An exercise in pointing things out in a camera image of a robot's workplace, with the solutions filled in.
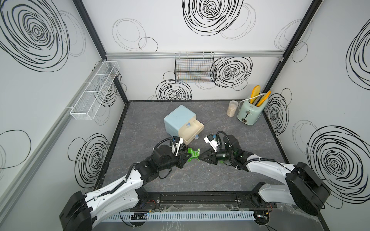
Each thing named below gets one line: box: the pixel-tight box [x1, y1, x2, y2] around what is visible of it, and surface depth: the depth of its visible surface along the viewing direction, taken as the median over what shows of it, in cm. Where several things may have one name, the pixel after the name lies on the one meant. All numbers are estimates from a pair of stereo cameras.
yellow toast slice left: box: [250, 85, 261, 105], surface depth 99 cm
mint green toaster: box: [237, 94, 269, 126], surface depth 99 cm
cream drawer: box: [178, 115, 205, 146], surface depth 93 cm
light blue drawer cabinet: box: [163, 104, 197, 137], surface depth 93 cm
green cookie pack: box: [187, 147, 200, 163], surface depth 77 cm
